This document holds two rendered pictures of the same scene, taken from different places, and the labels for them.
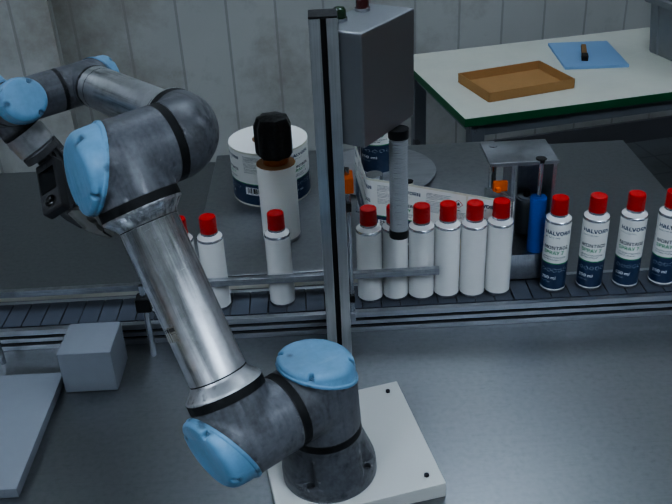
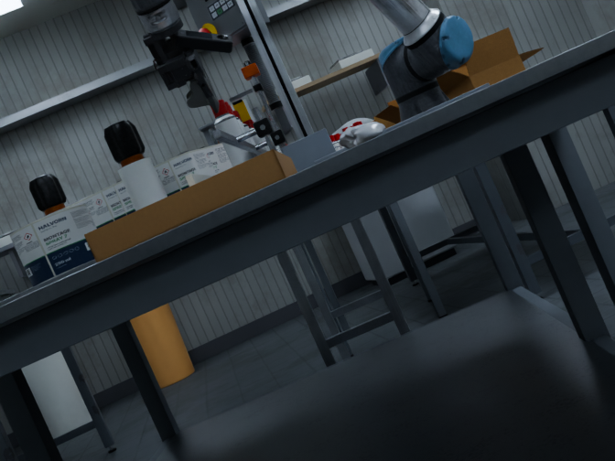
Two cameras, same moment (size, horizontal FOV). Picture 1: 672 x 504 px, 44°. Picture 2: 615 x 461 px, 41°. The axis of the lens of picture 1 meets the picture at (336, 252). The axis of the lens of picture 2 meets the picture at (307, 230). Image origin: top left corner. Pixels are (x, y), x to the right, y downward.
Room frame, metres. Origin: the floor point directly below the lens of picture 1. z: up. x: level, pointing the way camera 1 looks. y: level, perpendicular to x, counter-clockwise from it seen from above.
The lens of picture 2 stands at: (1.23, 2.21, 0.79)
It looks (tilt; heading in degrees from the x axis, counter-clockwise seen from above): 1 degrees down; 274
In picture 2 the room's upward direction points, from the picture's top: 24 degrees counter-clockwise
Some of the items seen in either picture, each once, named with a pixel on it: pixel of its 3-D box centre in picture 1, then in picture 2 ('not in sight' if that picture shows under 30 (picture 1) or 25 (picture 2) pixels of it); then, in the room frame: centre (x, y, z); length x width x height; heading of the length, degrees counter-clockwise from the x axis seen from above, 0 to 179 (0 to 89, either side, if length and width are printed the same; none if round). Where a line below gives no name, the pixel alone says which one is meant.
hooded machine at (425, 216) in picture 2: not in sight; (383, 196); (1.07, -4.33, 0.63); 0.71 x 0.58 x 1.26; 12
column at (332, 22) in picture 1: (332, 206); (275, 65); (1.30, 0.00, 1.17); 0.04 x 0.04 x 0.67; 0
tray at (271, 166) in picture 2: not in sight; (205, 204); (1.44, 1.04, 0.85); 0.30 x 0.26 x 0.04; 90
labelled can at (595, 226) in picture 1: (593, 240); not in sight; (1.44, -0.52, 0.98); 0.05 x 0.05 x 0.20
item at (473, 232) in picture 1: (473, 248); not in sight; (1.44, -0.28, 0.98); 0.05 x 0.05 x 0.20
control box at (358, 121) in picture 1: (363, 73); (224, 5); (1.36, -0.06, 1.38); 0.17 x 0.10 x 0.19; 145
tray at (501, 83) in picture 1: (515, 80); not in sight; (2.91, -0.68, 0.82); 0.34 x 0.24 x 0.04; 108
